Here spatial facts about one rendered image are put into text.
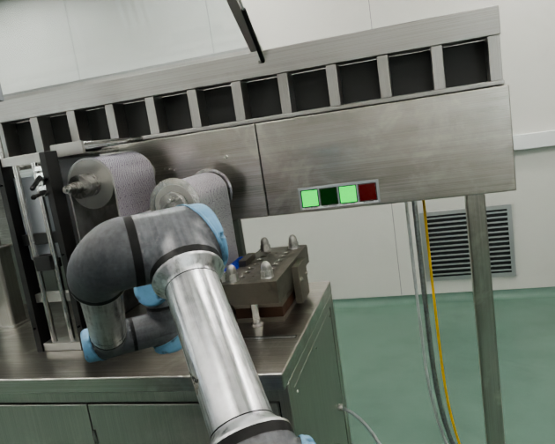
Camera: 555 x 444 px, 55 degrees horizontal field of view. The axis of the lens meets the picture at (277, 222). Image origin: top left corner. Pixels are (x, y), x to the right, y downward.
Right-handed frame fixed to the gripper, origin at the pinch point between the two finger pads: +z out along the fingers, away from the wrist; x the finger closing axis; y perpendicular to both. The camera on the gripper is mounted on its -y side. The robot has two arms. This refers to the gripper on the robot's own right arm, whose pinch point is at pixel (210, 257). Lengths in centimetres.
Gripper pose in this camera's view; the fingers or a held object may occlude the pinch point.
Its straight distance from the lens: 149.7
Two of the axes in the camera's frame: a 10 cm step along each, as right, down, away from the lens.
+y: -1.4, -9.8, -1.7
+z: 2.5, -2.0, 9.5
